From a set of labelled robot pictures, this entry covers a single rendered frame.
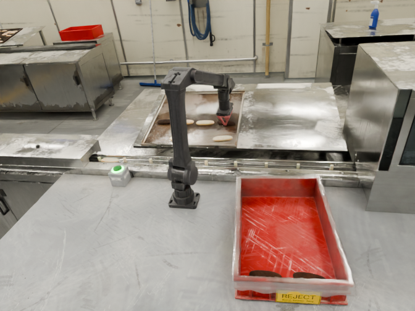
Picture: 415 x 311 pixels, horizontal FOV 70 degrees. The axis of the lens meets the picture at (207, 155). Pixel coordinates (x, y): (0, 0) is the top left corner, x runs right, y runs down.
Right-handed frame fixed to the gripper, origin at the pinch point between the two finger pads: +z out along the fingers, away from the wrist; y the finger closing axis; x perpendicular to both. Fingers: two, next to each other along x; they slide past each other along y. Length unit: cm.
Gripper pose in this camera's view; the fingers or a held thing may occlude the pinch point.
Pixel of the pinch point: (226, 121)
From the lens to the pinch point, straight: 160.6
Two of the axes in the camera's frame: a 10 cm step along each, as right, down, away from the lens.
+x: -9.4, -1.4, 3.2
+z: 1.2, 7.3, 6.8
